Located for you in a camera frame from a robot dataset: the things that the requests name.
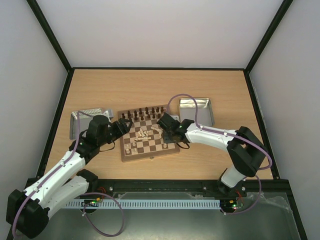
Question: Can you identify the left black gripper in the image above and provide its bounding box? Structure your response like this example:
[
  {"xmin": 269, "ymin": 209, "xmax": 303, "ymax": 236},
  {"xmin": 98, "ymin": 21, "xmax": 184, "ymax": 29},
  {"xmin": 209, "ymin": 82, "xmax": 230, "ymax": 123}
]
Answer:
[{"xmin": 98, "ymin": 118, "xmax": 133, "ymax": 147}]

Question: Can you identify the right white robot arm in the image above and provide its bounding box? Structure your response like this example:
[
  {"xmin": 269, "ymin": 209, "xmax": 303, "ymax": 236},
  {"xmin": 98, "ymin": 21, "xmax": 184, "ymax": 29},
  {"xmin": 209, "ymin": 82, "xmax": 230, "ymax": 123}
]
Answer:
[{"xmin": 157, "ymin": 113, "xmax": 267, "ymax": 196}]

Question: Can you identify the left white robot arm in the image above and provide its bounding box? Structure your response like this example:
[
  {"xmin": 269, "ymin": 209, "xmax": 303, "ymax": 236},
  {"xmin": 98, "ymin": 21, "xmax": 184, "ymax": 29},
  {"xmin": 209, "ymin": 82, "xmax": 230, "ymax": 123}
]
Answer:
[{"xmin": 6, "ymin": 115, "xmax": 133, "ymax": 239}]

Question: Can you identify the pile of white pieces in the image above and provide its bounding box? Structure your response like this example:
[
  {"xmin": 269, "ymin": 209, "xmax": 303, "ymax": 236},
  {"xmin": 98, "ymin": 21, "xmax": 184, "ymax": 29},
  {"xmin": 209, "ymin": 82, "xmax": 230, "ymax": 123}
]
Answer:
[{"xmin": 134, "ymin": 125, "xmax": 163, "ymax": 142}]

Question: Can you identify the wooden chess board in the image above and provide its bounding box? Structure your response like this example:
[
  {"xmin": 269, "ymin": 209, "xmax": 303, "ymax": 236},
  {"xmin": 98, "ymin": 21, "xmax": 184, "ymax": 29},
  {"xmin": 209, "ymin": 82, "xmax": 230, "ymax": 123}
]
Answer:
[{"xmin": 117, "ymin": 104, "xmax": 181, "ymax": 163}]

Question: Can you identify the dark chess pieces row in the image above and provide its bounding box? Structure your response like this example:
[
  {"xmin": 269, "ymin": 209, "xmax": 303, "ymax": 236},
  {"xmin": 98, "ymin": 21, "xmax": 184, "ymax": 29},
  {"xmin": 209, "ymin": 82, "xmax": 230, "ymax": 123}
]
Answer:
[{"xmin": 117, "ymin": 105, "xmax": 167, "ymax": 123}]

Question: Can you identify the yellow metal tin box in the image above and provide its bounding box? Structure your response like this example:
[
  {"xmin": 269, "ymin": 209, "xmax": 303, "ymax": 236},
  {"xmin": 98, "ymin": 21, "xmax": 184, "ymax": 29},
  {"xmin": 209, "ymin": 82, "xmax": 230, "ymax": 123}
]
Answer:
[{"xmin": 178, "ymin": 98, "xmax": 215, "ymax": 127}]

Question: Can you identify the silver metal tin lid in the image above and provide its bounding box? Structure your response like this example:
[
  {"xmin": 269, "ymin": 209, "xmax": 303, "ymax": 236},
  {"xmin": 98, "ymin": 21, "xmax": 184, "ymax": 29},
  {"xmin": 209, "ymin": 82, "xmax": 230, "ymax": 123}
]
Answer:
[{"xmin": 69, "ymin": 107, "xmax": 104, "ymax": 140}]

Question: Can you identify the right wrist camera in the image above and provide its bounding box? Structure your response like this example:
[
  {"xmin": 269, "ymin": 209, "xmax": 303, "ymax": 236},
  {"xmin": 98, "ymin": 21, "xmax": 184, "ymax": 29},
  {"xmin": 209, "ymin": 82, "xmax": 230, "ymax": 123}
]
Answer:
[{"xmin": 171, "ymin": 114, "xmax": 180, "ymax": 121}]

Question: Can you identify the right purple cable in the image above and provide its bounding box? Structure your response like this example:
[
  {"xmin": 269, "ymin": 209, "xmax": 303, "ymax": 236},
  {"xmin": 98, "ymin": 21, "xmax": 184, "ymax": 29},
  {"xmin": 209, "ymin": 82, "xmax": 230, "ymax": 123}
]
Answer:
[{"xmin": 166, "ymin": 93, "xmax": 273, "ymax": 216}]

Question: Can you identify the purple cable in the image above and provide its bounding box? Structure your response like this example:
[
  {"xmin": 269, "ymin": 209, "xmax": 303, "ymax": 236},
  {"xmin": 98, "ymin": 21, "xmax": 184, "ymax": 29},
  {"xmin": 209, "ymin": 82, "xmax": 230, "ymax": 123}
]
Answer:
[
  {"xmin": 11, "ymin": 111, "xmax": 125, "ymax": 237},
  {"xmin": 166, "ymin": 93, "xmax": 273, "ymax": 216}
]

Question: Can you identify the black enclosure frame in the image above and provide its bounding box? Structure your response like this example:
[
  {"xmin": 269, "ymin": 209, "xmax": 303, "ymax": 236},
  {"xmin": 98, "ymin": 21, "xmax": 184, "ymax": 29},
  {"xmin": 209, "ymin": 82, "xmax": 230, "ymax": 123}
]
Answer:
[{"xmin": 4, "ymin": 0, "xmax": 311, "ymax": 240}]

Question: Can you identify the black mounting rail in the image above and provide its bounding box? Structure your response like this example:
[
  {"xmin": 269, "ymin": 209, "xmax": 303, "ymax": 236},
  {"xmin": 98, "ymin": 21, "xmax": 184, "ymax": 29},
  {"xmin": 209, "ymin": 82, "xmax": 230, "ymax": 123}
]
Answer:
[{"xmin": 94, "ymin": 178, "xmax": 291, "ymax": 198}]

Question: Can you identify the light blue cable duct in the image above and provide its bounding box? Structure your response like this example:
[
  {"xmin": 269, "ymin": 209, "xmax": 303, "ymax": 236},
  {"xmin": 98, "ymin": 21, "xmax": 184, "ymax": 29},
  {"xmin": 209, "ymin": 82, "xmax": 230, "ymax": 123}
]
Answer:
[{"xmin": 63, "ymin": 199, "xmax": 221, "ymax": 210}]

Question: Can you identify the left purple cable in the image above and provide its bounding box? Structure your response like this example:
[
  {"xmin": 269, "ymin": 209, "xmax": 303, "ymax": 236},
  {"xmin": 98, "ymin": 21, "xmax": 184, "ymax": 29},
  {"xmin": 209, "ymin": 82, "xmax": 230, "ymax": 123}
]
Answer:
[{"xmin": 11, "ymin": 111, "xmax": 125, "ymax": 237}]

